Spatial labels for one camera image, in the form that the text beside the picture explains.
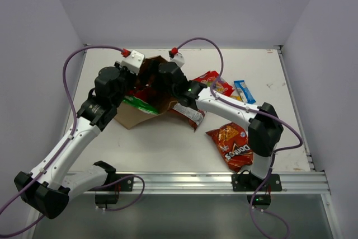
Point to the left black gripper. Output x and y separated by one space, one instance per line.
137 77

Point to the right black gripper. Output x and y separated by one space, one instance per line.
158 75

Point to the brown paper bag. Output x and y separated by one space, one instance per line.
129 116

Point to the green snack bag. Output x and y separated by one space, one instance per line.
140 105

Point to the red patterned snack bag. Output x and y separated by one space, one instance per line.
140 91

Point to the red Doritos chip bag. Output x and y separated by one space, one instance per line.
193 117

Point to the red fruit gummies bag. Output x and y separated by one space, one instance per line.
220 86

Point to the yellow M&M's candy packet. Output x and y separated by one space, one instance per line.
235 97

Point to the blue snack bar wrapper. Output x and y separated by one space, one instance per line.
244 92

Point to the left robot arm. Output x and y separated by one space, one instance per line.
48 188

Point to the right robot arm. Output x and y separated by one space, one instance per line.
260 122

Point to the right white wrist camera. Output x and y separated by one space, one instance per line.
176 57

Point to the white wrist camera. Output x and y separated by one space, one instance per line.
176 57
132 60

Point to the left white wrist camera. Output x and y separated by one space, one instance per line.
132 60

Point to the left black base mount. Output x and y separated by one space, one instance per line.
115 184

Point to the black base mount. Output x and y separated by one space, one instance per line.
115 184
245 182

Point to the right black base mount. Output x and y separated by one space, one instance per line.
245 182

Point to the aluminium front rail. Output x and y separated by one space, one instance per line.
186 182

